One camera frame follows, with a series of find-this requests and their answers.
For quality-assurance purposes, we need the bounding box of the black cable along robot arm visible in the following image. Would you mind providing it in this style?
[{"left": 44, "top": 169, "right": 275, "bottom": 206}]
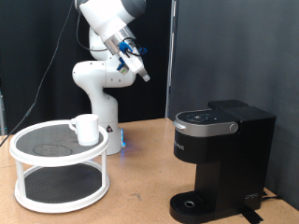
[{"left": 75, "top": 18, "right": 108, "bottom": 53}]

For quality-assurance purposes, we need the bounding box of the black machine power cable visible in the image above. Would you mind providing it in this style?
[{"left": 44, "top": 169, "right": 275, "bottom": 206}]
[{"left": 261, "top": 189, "right": 283, "bottom": 202}]

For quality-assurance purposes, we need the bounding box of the silver vertical metal pole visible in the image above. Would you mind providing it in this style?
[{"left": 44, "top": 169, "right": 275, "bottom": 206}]
[{"left": 164, "top": 0, "right": 179, "bottom": 119}]

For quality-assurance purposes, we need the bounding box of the white plastic mug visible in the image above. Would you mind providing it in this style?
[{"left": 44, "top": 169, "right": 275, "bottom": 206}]
[{"left": 68, "top": 113, "right": 101, "bottom": 147}]

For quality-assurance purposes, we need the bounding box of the blue mounted wrist camera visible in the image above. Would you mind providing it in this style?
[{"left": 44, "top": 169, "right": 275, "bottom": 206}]
[{"left": 116, "top": 57, "right": 129, "bottom": 77}]

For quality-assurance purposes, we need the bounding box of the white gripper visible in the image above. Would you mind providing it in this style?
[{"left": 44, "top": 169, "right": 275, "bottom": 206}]
[{"left": 121, "top": 50, "right": 151, "bottom": 83}]

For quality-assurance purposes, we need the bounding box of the long black hanging cable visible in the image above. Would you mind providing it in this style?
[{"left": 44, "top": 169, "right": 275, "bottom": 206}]
[{"left": 0, "top": 0, "right": 75, "bottom": 147}]

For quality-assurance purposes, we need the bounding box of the white two-tier turntable stand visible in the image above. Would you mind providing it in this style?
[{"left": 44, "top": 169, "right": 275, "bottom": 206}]
[{"left": 8, "top": 119, "right": 111, "bottom": 215}]

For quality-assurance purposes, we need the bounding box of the blue cable clip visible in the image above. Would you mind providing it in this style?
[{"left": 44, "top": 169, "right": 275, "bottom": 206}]
[{"left": 119, "top": 41, "right": 149, "bottom": 56}]

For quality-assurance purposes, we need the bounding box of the grey metal frame bar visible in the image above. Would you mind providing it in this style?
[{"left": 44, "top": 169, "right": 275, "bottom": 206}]
[{"left": 0, "top": 74, "right": 7, "bottom": 136}]

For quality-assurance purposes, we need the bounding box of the black keurig coffee machine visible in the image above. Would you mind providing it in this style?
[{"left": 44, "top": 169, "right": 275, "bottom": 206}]
[{"left": 169, "top": 99, "right": 277, "bottom": 224}]

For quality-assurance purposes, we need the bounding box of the black tape strip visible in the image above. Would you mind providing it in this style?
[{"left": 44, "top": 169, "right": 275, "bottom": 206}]
[{"left": 240, "top": 210, "right": 264, "bottom": 224}]

